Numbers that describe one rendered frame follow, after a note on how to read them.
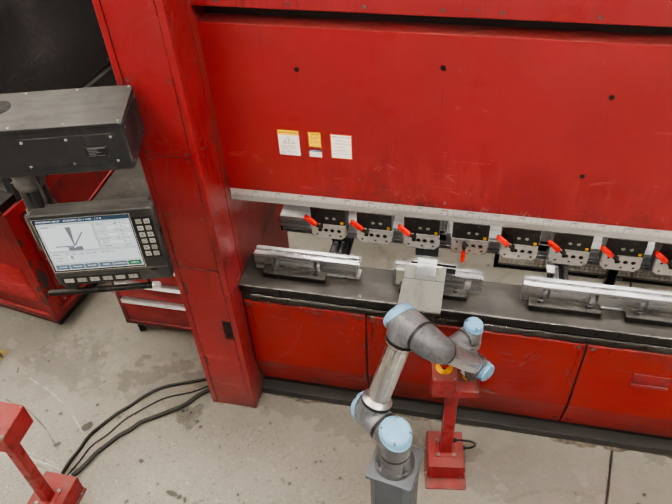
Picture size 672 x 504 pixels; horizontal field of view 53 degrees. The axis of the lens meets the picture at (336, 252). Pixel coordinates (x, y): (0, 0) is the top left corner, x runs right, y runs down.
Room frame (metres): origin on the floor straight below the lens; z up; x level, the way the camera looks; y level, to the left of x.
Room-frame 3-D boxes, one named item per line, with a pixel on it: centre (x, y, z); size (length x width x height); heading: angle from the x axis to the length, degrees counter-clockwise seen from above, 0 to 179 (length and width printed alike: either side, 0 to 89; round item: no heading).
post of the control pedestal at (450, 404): (1.73, -0.47, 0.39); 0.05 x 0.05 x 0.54; 84
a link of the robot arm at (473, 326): (1.70, -0.52, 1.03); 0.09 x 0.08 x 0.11; 124
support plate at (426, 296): (1.99, -0.36, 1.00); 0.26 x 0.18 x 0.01; 165
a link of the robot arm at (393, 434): (1.31, -0.17, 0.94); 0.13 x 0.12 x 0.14; 34
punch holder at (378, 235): (2.19, -0.18, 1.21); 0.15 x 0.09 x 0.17; 75
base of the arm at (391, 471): (1.31, -0.17, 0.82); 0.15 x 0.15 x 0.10
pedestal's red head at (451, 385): (1.73, -0.47, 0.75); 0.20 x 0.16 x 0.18; 84
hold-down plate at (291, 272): (2.23, 0.20, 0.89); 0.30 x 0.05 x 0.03; 75
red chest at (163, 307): (2.85, 0.96, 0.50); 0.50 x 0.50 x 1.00; 75
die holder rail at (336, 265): (2.27, 0.13, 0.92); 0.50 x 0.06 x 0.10; 75
